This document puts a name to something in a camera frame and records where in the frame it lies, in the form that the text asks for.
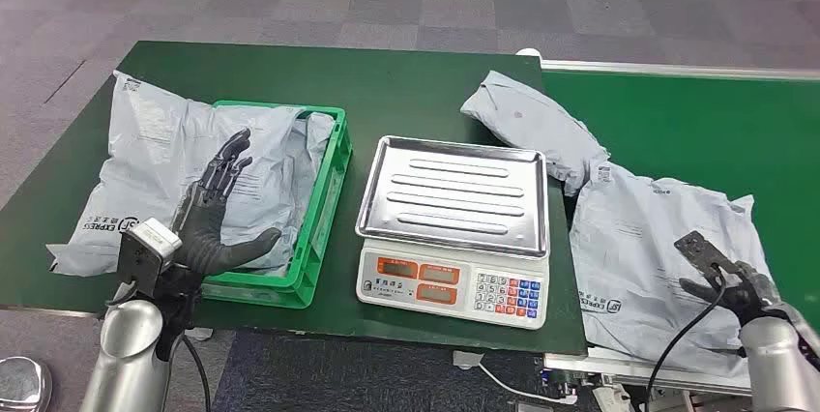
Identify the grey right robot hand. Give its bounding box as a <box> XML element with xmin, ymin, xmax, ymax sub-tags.
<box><xmin>679</xmin><ymin>260</ymin><xmax>783</xmax><ymax>328</ymax></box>

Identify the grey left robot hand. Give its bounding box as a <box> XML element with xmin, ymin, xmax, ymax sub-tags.
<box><xmin>170</xmin><ymin>128</ymin><xmax>283</xmax><ymax>278</ymax></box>

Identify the large grey SF Express parcel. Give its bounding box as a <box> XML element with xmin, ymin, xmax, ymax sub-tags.
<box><xmin>45</xmin><ymin>71</ymin><xmax>337</xmax><ymax>278</ymax></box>

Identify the small grey red-dot parcel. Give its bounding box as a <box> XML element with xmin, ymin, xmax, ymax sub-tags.
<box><xmin>459</xmin><ymin>71</ymin><xmax>610</xmax><ymax>197</ymax></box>

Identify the green plastic crate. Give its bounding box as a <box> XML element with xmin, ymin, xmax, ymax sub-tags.
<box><xmin>201</xmin><ymin>100</ymin><xmax>354</xmax><ymax>309</ymax></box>

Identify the white power strip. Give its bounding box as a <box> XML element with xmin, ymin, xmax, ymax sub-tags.
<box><xmin>589</xmin><ymin>383</ymin><xmax>632</xmax><ymax>412</ymax></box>

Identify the steel scale tray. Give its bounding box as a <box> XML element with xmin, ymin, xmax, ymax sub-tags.
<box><xmin>355</xmin><ymin>134</ymin><xmax>551</xmax><ymax>260</ymax></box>

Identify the white electronic scale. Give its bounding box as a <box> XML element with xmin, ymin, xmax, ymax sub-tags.
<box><xmin>355</xmin><ymin>134</ymin><xmax>551</xmax><ymax>331</ymax></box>

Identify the white plug adapter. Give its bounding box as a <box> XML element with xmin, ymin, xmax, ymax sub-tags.
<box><xmin>452</xmin><ymin>349</ymin><xmax>485</xmax><ymax>370</ymax></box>

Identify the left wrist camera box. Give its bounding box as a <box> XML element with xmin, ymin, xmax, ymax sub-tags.
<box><xmin>117</xmin><ymin>217</ymin><xmax>185</xmax><ymax>300</ymax></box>

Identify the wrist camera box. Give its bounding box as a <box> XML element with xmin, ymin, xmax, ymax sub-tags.
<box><xmin>673</xmin><ymin>230</ymin><xmax>738</xmax><ymax>287</ymax></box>
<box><xmin>117</xmin><ymin>217</ymin><xmax>185</xmax><ymax>300</ymax></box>

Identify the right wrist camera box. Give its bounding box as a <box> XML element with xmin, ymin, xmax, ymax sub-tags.
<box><xmin>673</xmin><ymin>230</ymin><xmax>738</xmax><ymax>287</ymax></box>

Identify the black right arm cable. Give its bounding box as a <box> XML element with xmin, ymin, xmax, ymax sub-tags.
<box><xmin>643</xmin><ymin>274</ymin><xmax>728</xmax><ymax>412</ymax></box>

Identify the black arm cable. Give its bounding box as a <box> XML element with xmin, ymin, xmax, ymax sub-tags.
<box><xmin>643</xmin><ymin>274</ymin><xmax>728</xmax><ymax>412</ymax></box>
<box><xmin>181</xmin><ymin>334</ymin><xmax>213</xmax><ymax>412</ymax></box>

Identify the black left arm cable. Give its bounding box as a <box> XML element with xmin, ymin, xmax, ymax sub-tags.
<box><xmin>181</xmin><ymin>334</ymin><xmax>213</xmax><ymax>412</ymax></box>

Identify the white power cable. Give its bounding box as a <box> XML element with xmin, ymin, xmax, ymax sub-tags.
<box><xmin>477</xmin><ymin>361</ymin><xmax>578</xmax><ymax>405</ymax></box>

